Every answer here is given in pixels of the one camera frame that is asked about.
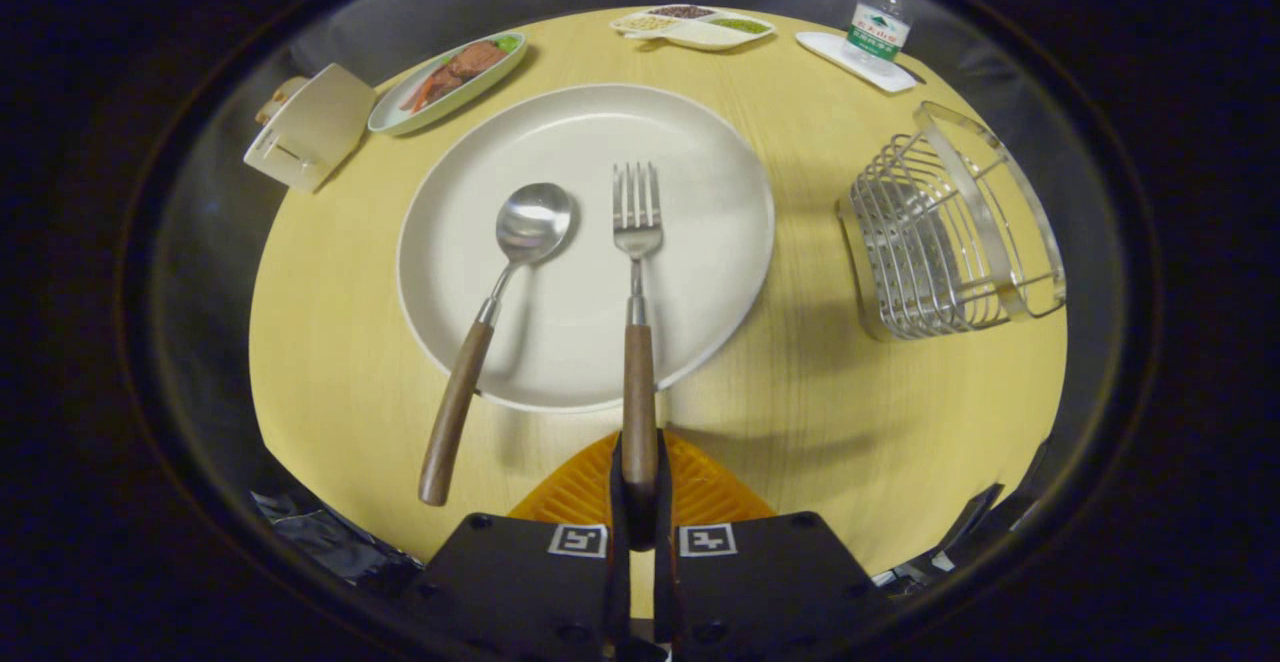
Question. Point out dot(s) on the clear plastic water bottle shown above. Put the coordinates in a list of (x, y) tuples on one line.
[(878, 32)]

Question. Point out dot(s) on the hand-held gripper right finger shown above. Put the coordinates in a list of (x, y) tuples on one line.
[(770, 582)]

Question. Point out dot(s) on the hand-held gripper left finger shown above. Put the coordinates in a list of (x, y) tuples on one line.
[(520, 582)]

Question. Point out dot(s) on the green oval dish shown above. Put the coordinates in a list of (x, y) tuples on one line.
[(400, 117)]

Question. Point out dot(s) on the white divided grain tray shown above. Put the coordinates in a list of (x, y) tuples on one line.
[(705, 35)]

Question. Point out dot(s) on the cream plastic holder box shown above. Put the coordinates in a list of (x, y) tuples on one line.
[(320, 127)]

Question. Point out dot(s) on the large white round plate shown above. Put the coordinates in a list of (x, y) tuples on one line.
[(690, 272)]

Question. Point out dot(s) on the white rectangular coaster tray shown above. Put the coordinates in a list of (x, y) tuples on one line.
[(822, 47)]

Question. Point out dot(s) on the brown meat slices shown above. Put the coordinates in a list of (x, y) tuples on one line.
[(468, 64)]

